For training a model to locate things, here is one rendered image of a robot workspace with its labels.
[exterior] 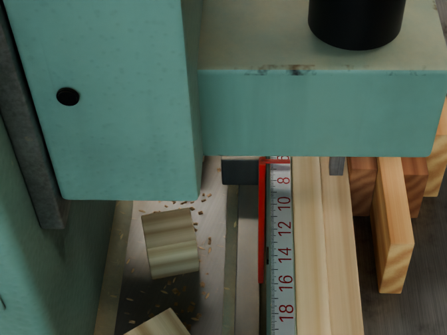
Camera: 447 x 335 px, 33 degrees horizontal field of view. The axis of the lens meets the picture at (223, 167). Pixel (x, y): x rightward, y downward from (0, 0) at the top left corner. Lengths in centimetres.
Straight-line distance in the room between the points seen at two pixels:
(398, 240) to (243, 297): 18
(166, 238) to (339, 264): 18
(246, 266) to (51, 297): 20
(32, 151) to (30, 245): 6
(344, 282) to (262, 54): 15
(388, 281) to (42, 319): 22
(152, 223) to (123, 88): 27
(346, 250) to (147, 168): 15
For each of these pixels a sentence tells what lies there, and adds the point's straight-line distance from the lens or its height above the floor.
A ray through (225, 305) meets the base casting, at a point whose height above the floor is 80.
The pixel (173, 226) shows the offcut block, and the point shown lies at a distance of 61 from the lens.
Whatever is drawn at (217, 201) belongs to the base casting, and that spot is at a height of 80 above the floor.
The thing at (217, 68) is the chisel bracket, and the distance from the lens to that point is 40.
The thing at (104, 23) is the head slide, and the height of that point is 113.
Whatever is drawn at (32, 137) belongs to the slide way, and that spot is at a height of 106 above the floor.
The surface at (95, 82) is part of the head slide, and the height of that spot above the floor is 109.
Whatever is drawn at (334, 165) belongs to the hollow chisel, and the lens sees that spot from 50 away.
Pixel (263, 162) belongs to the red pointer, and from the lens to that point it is 50.
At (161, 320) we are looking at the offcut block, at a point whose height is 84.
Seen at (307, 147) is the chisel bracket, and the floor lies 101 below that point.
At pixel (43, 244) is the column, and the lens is 46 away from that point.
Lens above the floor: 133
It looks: 48 degrees down
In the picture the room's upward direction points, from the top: 3 degrees counter-clockwise
